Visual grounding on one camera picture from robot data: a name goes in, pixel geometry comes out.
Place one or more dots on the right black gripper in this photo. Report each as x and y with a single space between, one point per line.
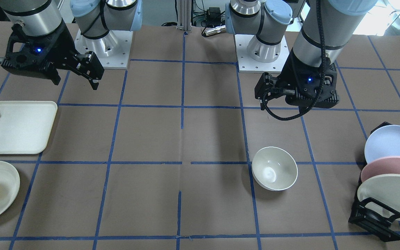
62 42

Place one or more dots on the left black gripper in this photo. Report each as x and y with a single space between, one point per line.
291 73

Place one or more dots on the white ceramic bowl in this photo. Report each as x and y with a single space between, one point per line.
274 169

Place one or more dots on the black power adapter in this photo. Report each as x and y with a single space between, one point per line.
213 14

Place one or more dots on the white rectangular tray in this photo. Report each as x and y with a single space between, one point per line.
25 126

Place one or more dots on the light blue plate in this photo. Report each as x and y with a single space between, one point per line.
383 142

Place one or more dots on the pink plate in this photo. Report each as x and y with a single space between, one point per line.
380 166

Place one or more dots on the black dish rack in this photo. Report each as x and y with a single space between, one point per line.
372 221

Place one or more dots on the cream white plate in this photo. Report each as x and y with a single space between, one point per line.
384 188

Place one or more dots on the aluminium frame post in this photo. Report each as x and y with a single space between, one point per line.
184 14

